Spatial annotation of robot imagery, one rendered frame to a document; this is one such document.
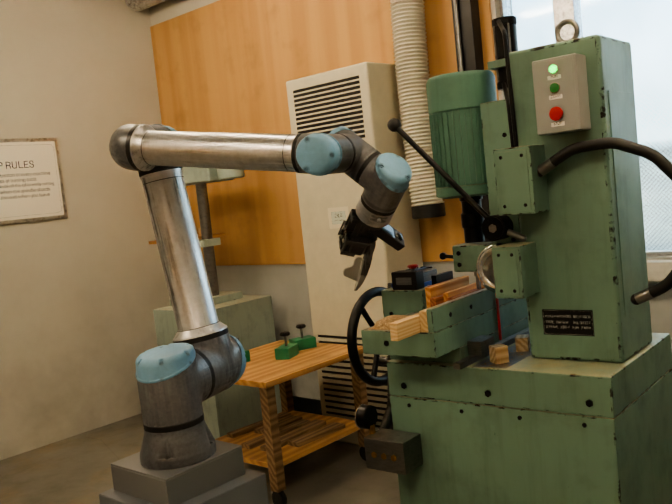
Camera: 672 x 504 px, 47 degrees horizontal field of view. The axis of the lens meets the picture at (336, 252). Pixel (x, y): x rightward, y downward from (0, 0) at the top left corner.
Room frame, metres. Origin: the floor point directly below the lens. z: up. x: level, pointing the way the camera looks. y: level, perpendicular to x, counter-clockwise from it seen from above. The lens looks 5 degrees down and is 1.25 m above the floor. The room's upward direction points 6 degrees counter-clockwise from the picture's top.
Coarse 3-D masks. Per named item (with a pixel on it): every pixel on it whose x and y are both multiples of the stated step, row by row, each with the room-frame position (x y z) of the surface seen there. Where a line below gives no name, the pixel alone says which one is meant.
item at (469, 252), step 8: (456, 248) 1.99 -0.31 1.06; (464, 248) 1.97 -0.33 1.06; (472, 248) 1.96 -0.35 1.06; (480, 248) 1.94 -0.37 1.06; (456, 256) 1.99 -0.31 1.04; (464, 256) 1.97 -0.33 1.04; (472, 256) 1.96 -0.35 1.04; (456, 264) 1.99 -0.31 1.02; (464, 264) 1.98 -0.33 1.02; (472, 264) 1.96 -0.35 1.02
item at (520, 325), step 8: (520, 320) 2.07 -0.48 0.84; (504, 328) 1.99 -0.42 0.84; (512, 328) 2.03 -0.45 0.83; (520, 328) 2.06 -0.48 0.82; (496, 336) 1.95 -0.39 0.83; (504, 336) 1.99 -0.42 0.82; (456, 352) 1.82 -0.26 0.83; (464, 352) 1.82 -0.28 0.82; (416, 360) 1.89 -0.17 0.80; (424, 360) 1.88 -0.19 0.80; (432, 360) 1.86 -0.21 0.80; (440, 360) 1.85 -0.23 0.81; (448, 360) 1.83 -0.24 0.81; (456, 360) 1.82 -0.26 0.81
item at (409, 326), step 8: (400, 320) 1.71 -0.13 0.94; (408, 320) 1.71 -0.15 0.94; (416, 320) 1.74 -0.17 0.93; (392, 328) 1.68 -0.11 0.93; (400, 328) 1.68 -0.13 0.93; (408, 328) 1.71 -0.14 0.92; (416, 328) 1.73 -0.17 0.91; (392, 336) 1.68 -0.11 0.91; (400, 336) 1.68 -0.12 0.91; (408, 336) 1.71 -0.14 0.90
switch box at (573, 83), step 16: (544, 64) 1.67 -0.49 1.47; (560, 64) 1.65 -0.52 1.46; (576, 64) 1.63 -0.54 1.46; (544, 80) 1.67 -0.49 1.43; (560, 80) 1.65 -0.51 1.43; (576, 80) 1.63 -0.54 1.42; (544, 96) 1.67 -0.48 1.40; (576, 96) 1.63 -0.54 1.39; (544, 112) 1.68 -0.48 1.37; (576, 112) 1.63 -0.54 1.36; (544, 128) 1.68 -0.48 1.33; (560, 128) 1.65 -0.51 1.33; (576, 128) 1.63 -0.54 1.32
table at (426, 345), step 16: (512, 304) 2.04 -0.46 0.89; (464, 320) 1.84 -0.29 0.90; (480, 320) 1.90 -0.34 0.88; (496, 320) 1.96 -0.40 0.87; (512, 320) 2.03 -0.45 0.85; (368, 336) 1.84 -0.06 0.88; (384, 336) 1.81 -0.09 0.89; (416, 336) 1.75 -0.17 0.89; (432, 336) 1.73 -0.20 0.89; (448, 336) 1.77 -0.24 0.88; (464, 336) 1.83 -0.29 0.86; (368, 352) 1.84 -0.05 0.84; (384, 352) 1.81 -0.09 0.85; (400, 352) 1.78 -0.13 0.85; (416, 352) 1.76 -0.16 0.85; (432, 352) 1.73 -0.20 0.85; (448, 352) 1.77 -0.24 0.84
